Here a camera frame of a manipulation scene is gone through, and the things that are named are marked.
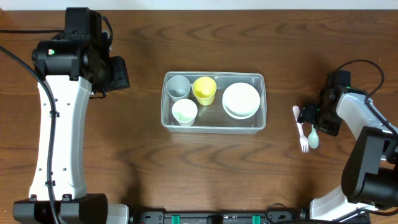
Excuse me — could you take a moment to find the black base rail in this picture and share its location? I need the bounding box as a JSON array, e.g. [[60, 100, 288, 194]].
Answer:
[[127, 202, 371, 224]]

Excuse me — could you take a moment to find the white plastic bowl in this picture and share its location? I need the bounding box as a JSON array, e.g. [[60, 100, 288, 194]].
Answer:
[[222, 83, 261, 119]]

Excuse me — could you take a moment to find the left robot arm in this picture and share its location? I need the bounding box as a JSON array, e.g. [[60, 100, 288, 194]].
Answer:
[[13, 7, 130, 223]]

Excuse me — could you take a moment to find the pink plastic fork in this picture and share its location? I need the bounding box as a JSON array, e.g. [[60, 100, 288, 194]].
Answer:
[[292, 105, 309, 153]]

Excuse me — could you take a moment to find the clear plastic container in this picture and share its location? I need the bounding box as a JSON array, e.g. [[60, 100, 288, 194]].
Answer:
[[161, 71, 267, 134]]

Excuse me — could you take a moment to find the grey plastic cup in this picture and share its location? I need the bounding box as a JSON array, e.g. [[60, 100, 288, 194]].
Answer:
[[166, 75, 191, 101]]

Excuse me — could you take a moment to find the white plastic cup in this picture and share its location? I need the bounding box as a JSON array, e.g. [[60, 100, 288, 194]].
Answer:
[[172, 99, 198, 126]]

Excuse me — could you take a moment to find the mint green plastic spoon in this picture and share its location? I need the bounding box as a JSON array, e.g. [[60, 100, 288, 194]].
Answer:
[[308, 125, 319, 149]]

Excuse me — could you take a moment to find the yellow plastic cup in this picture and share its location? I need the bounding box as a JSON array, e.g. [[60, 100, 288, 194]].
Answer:
[[192, 77, 217, 106]]

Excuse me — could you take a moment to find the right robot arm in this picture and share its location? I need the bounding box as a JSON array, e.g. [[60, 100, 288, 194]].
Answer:
[[294, 70, 397, 222]]

